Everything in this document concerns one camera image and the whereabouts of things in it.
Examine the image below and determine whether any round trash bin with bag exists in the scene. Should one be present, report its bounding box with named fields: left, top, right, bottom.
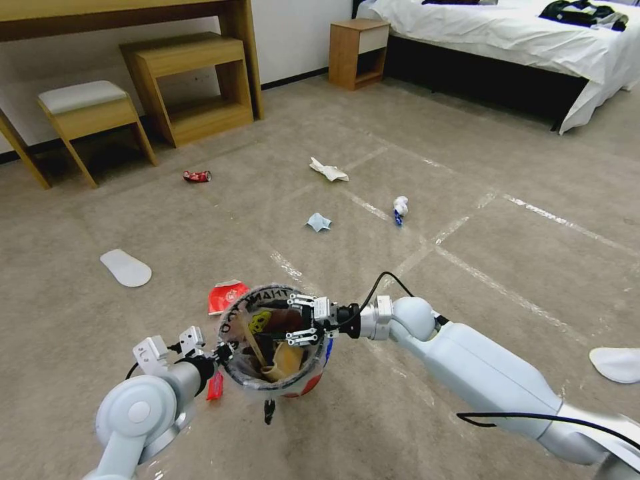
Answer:
left=217, top=285, right=334, bottom=401

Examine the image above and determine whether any crumpled brown paper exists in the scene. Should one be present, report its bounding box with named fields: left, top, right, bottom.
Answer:
left=261, top=341, right=307, bottom=383

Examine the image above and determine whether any wooden stick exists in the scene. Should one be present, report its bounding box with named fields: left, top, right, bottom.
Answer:
left=239, top=312, right=275, bottom=382

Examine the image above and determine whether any crushed red paper cup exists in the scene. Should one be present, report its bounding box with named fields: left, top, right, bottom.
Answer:
left=205, top=279, right=251, bottom=319

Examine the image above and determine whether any crumpled blue tissue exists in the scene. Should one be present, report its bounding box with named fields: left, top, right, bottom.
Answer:
left=305, top=211, right=334, bottom=234

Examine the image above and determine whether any white slipper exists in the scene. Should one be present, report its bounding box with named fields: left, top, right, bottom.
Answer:
left=588, top=347, right=640, bottom=385
left=99, top=248, right=153, bottom=289

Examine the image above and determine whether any white and blue wrapper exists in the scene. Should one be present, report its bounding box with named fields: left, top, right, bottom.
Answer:
left=391, top=195, right=413, bottom=227

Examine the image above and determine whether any crumpled white paper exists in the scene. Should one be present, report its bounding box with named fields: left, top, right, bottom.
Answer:
left=308, top=156, right=351, bottom=183

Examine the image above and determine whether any wooden nightstand with white drawer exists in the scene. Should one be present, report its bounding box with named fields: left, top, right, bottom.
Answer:
left=328, top=18, right=391, bottom=93

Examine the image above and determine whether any low wooden shelf table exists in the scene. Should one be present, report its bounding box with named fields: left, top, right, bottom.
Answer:
left=119, top=31, right=255, bottom=149

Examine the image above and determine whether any wooden stool with white cushion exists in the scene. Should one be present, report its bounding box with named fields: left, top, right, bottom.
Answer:
left=37, top=80, right=159, bottom=189

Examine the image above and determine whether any bed with white sheets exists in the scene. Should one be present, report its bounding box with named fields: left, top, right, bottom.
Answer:
left=351, top=0, right=640, bottom=137

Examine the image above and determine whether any wooden desk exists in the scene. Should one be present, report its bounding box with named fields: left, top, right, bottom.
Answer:
left=0, top=0, right=265, bottom=191

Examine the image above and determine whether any black clothing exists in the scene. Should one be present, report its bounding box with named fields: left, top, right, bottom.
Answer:
left=538, top=0, right=631, bottom=33

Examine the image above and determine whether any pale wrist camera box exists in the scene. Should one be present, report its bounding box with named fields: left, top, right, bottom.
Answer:
left=178, top=325, right=207, bottom=353
left=313, top=296, right=341, bottom=321

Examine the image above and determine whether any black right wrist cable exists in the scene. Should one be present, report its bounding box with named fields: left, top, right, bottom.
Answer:
left=329, top=271, right=416, bottom=332

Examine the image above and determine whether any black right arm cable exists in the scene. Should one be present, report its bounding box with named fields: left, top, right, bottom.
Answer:
left=455, top=411, right=640, bottom=453

